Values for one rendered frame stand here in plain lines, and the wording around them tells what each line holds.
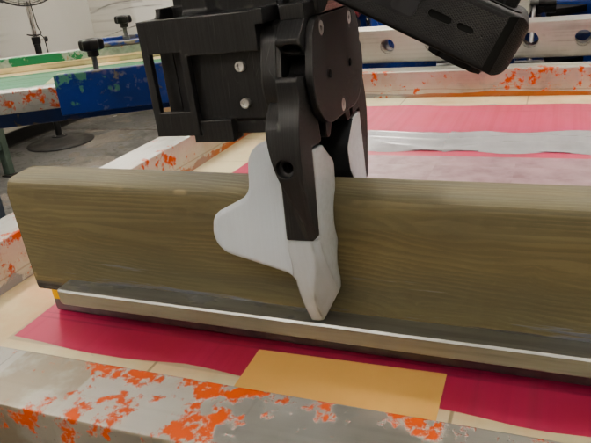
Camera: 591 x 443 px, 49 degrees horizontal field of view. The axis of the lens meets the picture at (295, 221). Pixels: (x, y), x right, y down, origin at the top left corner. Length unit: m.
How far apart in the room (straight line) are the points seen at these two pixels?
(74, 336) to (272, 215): 0.18
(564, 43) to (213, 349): 0.73
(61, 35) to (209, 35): 5.67
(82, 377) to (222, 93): 0.14
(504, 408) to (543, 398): 0.02
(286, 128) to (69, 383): 0.15
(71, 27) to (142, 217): 5.71
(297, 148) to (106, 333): 0.21
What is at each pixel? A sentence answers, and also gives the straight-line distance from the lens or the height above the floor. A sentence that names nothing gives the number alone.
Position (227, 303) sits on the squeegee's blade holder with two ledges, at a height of 0.99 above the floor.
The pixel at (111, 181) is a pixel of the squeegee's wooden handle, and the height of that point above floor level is 1.05.
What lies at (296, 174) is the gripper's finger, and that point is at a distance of 0.27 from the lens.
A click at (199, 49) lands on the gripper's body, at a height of 1.12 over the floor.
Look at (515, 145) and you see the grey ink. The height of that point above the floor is 0.96.
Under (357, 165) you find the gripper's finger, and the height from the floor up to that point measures 1.05.
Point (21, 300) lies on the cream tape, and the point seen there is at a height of 0.95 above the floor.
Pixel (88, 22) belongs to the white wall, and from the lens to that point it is 6.23.
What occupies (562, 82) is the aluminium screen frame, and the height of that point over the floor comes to 0.97.
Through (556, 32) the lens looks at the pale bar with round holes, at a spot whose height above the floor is 1.02.
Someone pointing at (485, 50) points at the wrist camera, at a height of 1.12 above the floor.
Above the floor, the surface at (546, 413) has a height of 0.95.
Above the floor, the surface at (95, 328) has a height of 0.95.
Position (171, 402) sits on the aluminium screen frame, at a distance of 0.29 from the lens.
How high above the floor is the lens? 1.16
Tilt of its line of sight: 23 degrees down
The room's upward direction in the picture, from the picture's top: 6 degrees counter-clockwise
